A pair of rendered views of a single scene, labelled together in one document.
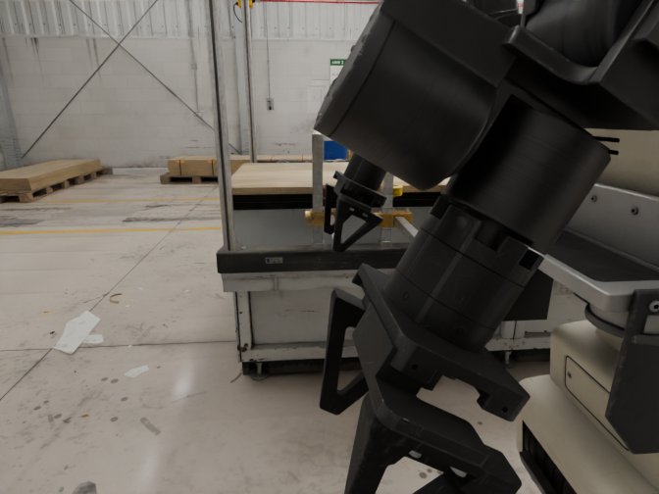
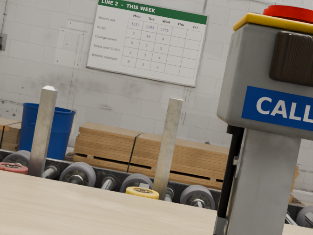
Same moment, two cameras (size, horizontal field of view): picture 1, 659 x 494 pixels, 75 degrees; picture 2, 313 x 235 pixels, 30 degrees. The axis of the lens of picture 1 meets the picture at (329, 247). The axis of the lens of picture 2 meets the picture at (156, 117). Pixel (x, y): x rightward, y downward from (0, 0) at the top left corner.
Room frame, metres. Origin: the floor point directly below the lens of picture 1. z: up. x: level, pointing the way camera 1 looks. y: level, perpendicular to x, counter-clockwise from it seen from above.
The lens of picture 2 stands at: (1.24, -1.65, 1.17)
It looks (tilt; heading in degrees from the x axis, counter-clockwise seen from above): 3 degrees down; 5
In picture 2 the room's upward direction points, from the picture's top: 11 degrees clockwise
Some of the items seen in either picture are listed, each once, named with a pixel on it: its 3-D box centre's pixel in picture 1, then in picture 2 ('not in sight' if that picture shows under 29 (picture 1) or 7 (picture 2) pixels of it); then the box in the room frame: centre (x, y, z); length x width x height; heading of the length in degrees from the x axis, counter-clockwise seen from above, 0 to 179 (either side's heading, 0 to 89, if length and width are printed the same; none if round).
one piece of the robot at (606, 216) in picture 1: (589, 285); not in sight; (0.44, -0.29, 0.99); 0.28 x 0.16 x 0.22; 4
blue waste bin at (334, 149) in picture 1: (332, 162); (45, 139); (7.14, -0.05, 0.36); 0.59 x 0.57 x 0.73; 5
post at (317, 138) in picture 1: (317, 201); not in sight; (1.49, 0.04, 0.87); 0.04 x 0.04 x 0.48; 5
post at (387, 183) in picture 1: (386, 203); not in sight; (1.51, -0.21, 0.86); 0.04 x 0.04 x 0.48; 5
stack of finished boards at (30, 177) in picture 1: (46, 172); not in sight; (6.91, 4.56, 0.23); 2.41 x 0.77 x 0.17; 6
